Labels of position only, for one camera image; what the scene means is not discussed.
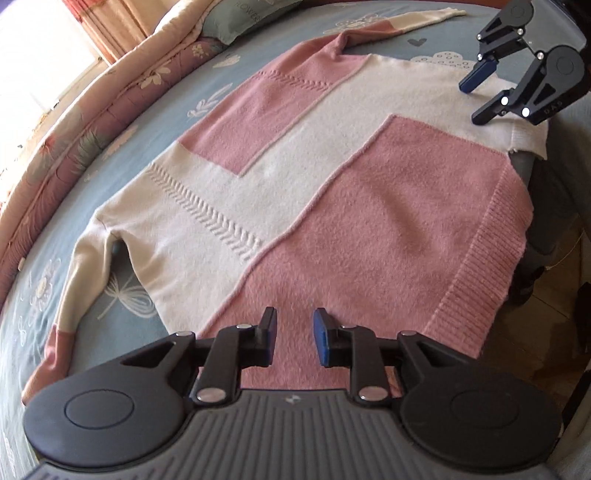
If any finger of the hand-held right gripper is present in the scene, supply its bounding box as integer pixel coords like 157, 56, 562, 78
470, 54, 574, 127
458, 8, 539, 94

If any pink floral folded quilt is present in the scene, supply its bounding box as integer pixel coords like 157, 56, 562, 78
0, 0, 303, 305

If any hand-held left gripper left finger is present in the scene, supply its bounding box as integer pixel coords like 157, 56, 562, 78
117, 306, 279, 408

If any blue floral bed sheet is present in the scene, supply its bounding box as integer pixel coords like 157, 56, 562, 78
0, 0, 573, 480

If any pink and white knit sweater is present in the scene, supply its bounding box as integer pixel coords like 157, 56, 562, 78
21, 7, 550, 403

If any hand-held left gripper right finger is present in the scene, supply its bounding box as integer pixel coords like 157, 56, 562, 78
312, 308, 468, 409

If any grey-green pillow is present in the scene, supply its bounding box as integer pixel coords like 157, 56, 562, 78
203, 0, 301, 45

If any window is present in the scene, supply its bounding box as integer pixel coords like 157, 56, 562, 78
0, 0, 105, 134

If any person's grey trouser leg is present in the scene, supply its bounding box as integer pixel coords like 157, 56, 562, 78
508, 150, 580, 305

